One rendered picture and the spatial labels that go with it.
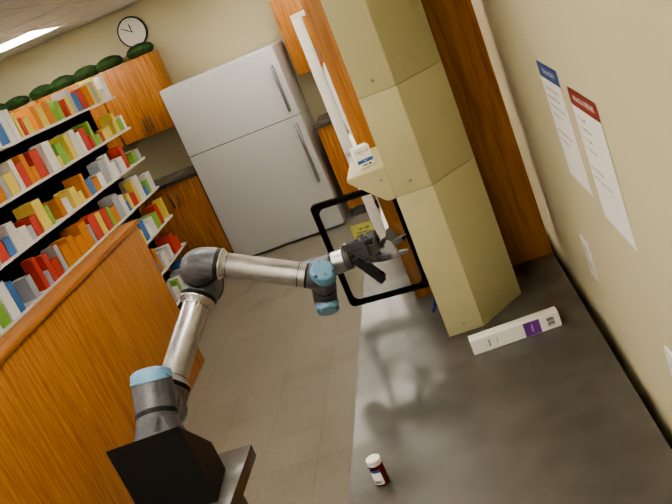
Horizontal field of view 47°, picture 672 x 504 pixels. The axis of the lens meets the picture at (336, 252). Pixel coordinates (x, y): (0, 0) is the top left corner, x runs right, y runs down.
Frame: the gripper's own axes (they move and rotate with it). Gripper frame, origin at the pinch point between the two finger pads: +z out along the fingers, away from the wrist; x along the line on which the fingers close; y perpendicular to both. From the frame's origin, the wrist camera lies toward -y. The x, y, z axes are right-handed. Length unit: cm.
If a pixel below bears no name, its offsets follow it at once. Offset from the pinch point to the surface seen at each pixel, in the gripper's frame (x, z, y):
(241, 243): 472, -197, -104
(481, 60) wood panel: 22, 40, 42
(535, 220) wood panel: 21.8, 40.7, -14.3
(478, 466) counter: -81, 4, -28
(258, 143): 472, -141, -19
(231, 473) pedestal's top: -53, -63, -28
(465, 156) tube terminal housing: -3.7, 25.3, 21.2
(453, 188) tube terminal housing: -10.1, 18.9, 15.0
